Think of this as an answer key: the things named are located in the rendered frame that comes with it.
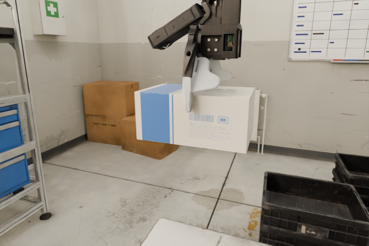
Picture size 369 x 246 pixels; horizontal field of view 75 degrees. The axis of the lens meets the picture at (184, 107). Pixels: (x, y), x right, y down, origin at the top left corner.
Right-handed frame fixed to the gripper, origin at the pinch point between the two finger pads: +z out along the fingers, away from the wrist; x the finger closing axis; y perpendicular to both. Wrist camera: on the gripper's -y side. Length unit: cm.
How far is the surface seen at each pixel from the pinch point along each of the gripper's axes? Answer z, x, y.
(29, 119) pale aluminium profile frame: 36, 68, -138
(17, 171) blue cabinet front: 68, 56, -139
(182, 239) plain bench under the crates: 41.4, 10.8, -6.9
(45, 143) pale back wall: 95, 147, -224
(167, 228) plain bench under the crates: 41.4, 13.1, -12.4
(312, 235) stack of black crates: 62, 52, 33
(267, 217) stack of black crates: 59, 53, 16
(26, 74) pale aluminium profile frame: 6, 70, -137
